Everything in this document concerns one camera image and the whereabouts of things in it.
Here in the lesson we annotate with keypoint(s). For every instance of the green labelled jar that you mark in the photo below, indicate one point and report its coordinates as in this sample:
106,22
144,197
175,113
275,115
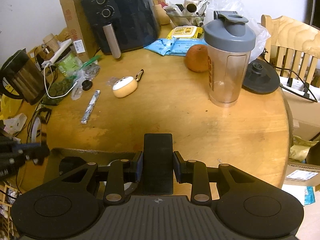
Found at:
67,63

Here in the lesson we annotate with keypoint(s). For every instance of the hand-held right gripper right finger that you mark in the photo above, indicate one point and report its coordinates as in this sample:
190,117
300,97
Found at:
177,167

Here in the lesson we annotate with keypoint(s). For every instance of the black kettle base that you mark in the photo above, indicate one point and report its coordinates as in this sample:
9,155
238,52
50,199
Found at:
261,78

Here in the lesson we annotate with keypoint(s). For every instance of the wooden chair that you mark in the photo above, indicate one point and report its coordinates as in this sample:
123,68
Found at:
292,37

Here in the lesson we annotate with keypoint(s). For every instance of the yellow wet wipes packet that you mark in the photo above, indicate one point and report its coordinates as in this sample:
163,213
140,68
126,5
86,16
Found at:
186,31

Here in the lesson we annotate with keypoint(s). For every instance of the clear zip plastic bag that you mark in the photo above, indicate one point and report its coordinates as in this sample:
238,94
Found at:
88,67

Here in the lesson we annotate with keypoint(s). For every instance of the tall brown cardboard carton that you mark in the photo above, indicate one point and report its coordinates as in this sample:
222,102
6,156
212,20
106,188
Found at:
75,22

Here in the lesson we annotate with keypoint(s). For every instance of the green bag of dark pellets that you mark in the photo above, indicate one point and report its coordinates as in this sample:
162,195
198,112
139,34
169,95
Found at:
58,88

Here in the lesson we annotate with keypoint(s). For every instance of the cream earbud case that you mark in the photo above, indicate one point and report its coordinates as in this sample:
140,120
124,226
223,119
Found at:
123,87

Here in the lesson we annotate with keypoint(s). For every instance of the beige wooden figure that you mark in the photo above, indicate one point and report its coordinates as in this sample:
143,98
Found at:
161,12

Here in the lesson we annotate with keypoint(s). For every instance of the labelled cardboard parcel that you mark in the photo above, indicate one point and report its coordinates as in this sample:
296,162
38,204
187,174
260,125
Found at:
302,172

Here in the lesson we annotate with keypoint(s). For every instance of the white power strip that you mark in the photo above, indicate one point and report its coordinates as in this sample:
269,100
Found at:
300,85

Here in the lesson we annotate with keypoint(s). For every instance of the cream cup with lid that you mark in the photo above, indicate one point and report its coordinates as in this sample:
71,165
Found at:
51,41

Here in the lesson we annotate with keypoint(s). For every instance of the glass bowl of clutter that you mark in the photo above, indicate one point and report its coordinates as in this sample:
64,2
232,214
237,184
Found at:
187,10

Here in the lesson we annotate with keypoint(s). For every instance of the yellow plastic bag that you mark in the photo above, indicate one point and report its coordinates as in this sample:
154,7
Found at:
8,106

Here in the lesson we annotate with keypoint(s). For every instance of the white power bank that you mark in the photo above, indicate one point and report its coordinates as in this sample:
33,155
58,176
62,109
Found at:
58,52

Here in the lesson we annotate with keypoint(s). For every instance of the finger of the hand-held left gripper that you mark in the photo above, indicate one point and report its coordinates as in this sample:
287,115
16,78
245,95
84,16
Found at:
42,153
30,145

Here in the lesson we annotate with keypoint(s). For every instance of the crinkled clear plastic bag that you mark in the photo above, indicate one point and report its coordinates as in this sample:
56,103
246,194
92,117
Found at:
225,2

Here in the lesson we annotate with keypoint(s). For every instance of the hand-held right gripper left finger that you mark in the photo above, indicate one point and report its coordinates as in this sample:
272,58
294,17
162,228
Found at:
139,167

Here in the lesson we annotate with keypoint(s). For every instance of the blue plastic packet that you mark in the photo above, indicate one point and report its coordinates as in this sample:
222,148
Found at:
172,46

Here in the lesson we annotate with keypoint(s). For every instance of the pale snack bag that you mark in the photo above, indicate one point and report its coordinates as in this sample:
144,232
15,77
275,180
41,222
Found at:
300,148

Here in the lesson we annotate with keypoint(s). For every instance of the black air fryer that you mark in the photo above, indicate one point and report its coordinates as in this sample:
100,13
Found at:
125,17

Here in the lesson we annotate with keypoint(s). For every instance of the steel electric kettle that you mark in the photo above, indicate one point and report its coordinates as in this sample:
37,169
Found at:
21,77

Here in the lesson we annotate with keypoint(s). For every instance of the crumpled white paper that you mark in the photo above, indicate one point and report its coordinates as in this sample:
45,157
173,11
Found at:
15,123

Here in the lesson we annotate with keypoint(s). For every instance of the orange fruit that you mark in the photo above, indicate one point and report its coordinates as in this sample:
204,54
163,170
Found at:
196,58

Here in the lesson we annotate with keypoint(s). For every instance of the black box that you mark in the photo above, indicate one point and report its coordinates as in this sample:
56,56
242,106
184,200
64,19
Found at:
158,165

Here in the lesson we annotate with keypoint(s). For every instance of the clear shaker bottle grey lid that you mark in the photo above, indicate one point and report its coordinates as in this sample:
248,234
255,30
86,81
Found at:
228,62

